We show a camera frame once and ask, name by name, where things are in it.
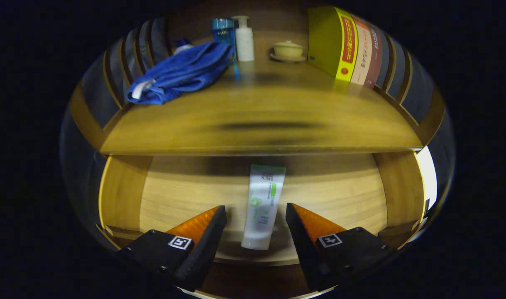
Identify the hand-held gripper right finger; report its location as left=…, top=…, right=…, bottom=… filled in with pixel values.
left=285, top=203, right=398, bottom=291

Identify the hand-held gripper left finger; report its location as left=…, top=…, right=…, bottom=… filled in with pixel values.
left=116, top=205, right=228, bottom=291

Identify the white and green tube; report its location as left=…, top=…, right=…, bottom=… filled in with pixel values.
left=241, top=164, right=287, bottom=251

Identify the wooden drawer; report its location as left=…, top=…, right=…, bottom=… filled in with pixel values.
left=96, top=150, right=428, bottom=291

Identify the wooden countertop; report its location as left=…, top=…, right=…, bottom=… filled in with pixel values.
left=100, top=31, right=423, bottom=156

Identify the wooden cabinet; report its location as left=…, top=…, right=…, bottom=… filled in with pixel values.
left=68, top=2, right=446, bottom=158

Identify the blue folded towel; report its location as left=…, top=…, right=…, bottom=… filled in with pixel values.
left=127, top=42, right=235, bottom=105

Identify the beige lidded teacup with saucer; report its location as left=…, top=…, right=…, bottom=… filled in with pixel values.
left=270, top=40, right=307, bottom=63

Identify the white and orange book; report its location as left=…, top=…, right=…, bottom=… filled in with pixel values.
left=350, top=15, right=374, bottom=86

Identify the brown book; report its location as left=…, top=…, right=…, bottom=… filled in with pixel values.
left=364, top=25, right=384, bottom=89

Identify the small bottle with blue cap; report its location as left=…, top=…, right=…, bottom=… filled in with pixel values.
left=173, top=38, right=194, bottom=56

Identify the yellow book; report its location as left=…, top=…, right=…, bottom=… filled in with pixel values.
left=307, top=6, right=358, bottom=82

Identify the white pump bottle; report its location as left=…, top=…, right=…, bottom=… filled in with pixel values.
left=232, top=15, right=255, bottom=63

